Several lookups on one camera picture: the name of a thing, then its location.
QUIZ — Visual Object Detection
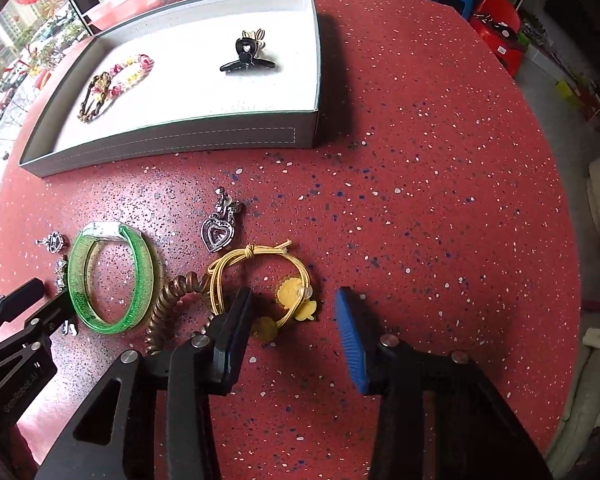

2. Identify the pink yellow spiral hair tie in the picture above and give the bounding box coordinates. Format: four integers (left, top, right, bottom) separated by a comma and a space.
90, 52, 156, 104

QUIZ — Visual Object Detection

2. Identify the red plastic stool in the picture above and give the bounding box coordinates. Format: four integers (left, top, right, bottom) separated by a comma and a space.
469, 0, 527, 78

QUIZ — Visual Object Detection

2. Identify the brown spiral hair tie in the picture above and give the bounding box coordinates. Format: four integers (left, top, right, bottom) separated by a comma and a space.
145, 270, 214, 356

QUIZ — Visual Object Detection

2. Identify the grey white jewelry tray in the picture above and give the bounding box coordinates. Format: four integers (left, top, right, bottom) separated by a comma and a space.
19, 0, 321, 178

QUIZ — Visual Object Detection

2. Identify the silver heart pendant brooch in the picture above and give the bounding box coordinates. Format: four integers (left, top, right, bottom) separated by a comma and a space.
200, 186, 242, 252

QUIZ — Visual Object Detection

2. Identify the silver star hair clip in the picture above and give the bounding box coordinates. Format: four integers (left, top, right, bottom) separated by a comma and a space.
55, 255, 79, 336

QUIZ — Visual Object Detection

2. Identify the small silver heart charm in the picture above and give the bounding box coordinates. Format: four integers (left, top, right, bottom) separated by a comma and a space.
34, 231, 69, 254

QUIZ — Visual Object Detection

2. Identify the beige bobby hairpin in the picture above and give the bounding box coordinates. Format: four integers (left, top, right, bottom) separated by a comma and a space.
242, 28, 265, 52

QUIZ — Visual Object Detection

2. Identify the yellow flower hair tie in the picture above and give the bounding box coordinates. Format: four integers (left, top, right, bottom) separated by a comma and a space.
206, 239, 318, 344

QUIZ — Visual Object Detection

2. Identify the brown braided bracelet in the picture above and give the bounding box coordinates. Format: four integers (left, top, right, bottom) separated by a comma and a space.
76, 71, 114, 124

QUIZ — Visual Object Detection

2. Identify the green translucent bangle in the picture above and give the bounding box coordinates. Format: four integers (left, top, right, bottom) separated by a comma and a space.
67, 221, 155, 335

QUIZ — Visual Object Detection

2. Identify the black hair claw clip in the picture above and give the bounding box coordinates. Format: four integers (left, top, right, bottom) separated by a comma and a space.
220, 37, 276, 73

